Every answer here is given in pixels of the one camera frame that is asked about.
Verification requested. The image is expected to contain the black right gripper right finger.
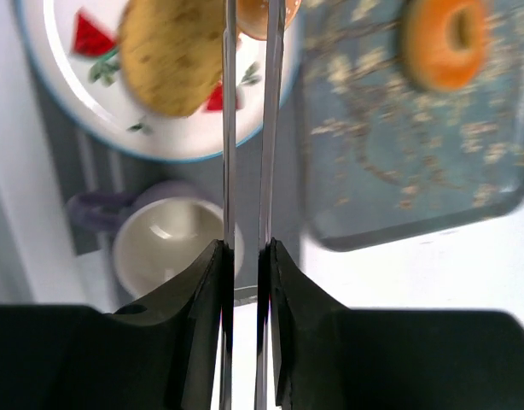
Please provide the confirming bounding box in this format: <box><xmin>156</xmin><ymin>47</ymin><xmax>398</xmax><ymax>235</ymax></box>
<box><xmin>262</xmin><ymin>240</ymin><xmax>524</xmax><ymax>409</ymax></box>

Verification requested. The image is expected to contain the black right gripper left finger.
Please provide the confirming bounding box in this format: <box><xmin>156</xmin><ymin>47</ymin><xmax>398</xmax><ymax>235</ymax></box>
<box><xmin>0</xmin><ymin>240</ymin><xmax>224</xmax><ymax>409</ymax></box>

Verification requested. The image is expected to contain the brown bread slice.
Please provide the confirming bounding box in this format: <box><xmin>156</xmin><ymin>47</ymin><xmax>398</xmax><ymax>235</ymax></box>
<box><xmin>119</xmin><ymin>0</ymin><xmax>224</xmax><ymax>117</ymax></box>

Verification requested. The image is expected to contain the round sesame bun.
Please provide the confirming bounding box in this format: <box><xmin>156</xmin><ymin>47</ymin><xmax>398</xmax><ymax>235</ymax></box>
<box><xmin>236</xmin><ymin>0</ymin><xmax>302</xmax><ymax>41</ymax></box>

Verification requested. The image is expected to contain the purple ceramic mug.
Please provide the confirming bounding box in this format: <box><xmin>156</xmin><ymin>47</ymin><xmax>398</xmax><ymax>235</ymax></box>
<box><xmin>67</xmin><ymin>180</ymin><xmax>224</xmax><ymax>298</ymax></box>

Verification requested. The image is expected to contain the floral grey serving tray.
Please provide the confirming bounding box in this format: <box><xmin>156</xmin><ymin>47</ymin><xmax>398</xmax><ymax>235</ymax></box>
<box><xmin>300</xmin><ymin>1</ymin><xmax>524</xmax><ymax>251</ymax></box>

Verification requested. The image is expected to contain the watermelon pattern white plate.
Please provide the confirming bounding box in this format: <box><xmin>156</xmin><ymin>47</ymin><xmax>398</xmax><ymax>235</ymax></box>
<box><xmin>14</xmin><ymin>0</ymin><xmax>300</xmax><ymax>163</ymax></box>

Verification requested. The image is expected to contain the orange ring donut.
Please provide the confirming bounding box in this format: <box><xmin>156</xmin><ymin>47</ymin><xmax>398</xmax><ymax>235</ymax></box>
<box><xmin>401</xmin><ymin>0</ymin><xmax>488</xmax><ymax>93</ymax></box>

